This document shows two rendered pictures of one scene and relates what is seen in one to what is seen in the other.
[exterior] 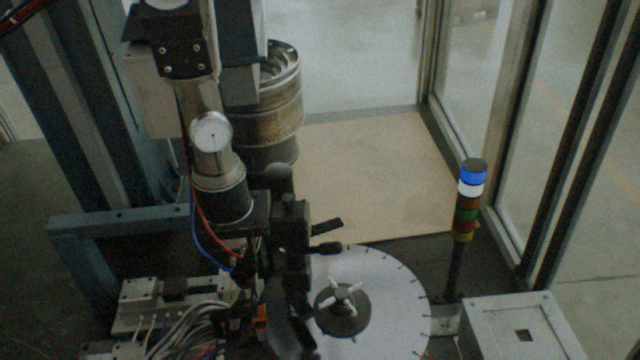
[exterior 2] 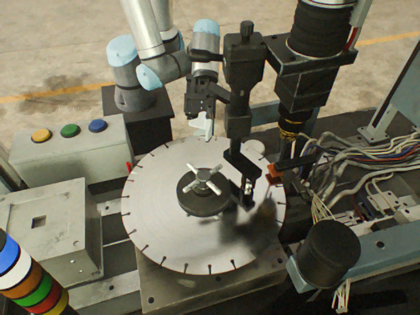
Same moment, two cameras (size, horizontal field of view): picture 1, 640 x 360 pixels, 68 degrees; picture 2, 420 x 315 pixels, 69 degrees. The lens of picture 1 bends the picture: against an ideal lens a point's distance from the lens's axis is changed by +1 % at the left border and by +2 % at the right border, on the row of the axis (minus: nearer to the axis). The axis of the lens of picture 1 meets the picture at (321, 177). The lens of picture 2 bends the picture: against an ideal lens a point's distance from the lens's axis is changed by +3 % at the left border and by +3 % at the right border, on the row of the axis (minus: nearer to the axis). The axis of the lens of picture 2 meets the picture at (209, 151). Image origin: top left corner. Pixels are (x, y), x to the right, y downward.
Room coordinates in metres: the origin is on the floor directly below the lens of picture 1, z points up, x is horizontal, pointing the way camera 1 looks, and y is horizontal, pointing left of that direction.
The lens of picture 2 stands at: (0.87, -0.10, 1.45)
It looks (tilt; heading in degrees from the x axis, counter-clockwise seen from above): 47 degrees down; 166
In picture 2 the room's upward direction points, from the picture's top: straight up
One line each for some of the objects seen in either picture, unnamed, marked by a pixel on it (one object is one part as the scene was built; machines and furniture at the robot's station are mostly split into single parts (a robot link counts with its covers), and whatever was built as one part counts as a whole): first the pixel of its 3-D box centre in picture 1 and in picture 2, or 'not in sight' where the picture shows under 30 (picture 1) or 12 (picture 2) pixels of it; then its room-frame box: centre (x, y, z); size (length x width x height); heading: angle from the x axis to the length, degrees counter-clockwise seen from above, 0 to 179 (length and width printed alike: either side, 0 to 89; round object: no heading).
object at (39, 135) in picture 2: not in sight; (42, 136); (0.22, -0.38, 0.90); 0.04 x 0.04 x 0.02
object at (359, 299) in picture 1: (342, 305); (203, 187); (0.53, -0.02, 0.96); 0.11 x 0.11 x 0.03
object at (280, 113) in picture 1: (257, 112); not in sight; (1.29, 0.19, 0.93); 0.31 x 0.31 x 0.36
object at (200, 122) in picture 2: not in sight; (200, 124); (0.34, 0.02, 0.96); 0.09 x 0.06 x 0.03; 163
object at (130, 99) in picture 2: not in sight; (133, 89); (-0.09, -0.14, 0.80); 0.15 x 0.15 x 0.10
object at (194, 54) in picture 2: (314, 240); (216, 61); (0.47, 0.02, 1.21); 0.08 x 0.06 x 0.03; 92
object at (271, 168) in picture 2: (239, 321); (289, 172); (0.52, 0.17, 0.95); 0.10 x 0.03 x 0.07; 92
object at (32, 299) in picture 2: (466, 208); (29, 284); (0.68, -0.29, 1.05); 0.05 x 0.04 x 0.03; 2
